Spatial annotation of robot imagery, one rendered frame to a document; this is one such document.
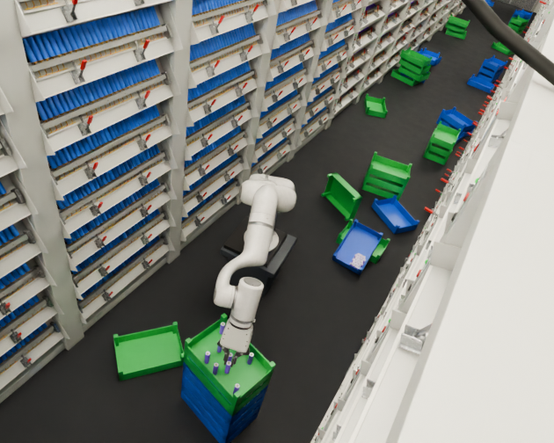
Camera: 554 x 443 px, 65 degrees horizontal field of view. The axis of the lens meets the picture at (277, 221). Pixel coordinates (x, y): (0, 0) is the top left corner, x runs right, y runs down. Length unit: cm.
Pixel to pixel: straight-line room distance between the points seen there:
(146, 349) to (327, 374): 91
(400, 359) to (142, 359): 177
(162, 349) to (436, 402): 204
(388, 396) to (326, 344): 185
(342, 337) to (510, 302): 212
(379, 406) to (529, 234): 27
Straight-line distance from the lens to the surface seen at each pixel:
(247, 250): 151
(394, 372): 63
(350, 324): 256
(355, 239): 291
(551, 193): 59
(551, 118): 79
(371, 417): 58
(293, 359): 235
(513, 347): 38
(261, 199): 154
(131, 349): 231
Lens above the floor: 199
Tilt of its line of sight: 42 degrees down
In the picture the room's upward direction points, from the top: 14 degrees clockwise
